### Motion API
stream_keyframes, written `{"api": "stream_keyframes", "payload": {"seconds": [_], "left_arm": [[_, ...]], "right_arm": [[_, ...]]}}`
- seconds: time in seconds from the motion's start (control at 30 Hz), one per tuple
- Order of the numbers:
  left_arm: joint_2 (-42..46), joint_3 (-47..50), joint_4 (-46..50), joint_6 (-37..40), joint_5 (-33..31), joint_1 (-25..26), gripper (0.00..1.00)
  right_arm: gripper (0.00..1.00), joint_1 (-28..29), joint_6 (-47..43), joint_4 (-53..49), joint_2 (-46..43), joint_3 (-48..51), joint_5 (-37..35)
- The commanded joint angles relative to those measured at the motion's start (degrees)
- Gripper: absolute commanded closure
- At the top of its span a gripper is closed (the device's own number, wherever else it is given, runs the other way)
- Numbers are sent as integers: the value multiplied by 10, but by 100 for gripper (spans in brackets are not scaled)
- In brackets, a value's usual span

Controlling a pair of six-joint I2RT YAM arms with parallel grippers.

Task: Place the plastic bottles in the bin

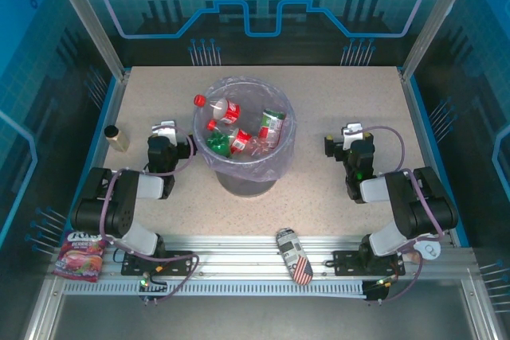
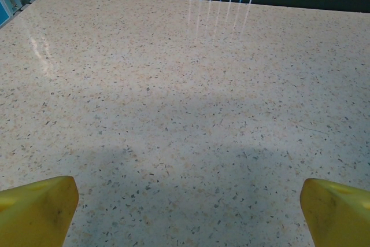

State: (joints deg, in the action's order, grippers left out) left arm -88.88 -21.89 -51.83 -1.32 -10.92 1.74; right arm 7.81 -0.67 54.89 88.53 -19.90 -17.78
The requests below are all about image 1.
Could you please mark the red berry snack bag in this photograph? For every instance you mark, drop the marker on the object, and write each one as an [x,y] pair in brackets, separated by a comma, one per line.
[79,256]

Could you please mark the dark grey round bin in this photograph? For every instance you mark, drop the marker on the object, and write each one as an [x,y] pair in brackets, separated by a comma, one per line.
[247,188]

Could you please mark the aluminium enclosure post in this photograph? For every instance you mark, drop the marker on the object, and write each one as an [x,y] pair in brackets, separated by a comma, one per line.
[88,17]
[437,17]

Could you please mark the aluminium mounting rail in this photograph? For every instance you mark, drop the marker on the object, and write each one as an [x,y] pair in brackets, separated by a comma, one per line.
[239,252]

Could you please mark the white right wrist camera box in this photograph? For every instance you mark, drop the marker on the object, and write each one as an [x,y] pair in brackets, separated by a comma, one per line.
[352,137]

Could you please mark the white round puck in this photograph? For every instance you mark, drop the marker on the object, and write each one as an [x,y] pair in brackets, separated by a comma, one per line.
[430,250]

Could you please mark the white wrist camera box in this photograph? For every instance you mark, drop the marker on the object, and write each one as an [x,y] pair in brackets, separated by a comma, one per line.
[167,133]
[352,137]

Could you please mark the red green label drink bottle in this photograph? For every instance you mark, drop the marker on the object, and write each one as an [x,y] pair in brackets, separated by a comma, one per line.
[271,125]

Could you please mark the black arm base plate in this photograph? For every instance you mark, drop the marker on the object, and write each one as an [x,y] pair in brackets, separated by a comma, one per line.
[344,262]
[131,268]

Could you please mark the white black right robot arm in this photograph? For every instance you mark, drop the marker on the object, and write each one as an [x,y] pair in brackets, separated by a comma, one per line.
[422,204]

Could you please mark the translucent purple bin liner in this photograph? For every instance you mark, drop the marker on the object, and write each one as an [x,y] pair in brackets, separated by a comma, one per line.
[255,170]

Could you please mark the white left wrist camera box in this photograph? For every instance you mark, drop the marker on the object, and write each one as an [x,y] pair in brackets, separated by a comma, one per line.
[167,133]

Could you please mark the small amber bottle black cap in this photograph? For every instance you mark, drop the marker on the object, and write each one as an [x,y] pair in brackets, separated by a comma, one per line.
[118,141]

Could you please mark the stars and stripes can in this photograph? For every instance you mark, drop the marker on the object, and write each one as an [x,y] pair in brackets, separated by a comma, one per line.
[295,256]

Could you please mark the black connector box with LED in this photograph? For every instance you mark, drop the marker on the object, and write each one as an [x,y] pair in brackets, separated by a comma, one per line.
[153,287]
[374,292]

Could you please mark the green plastic bottle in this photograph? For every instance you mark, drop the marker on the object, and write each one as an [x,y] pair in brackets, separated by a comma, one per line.
[218,144]

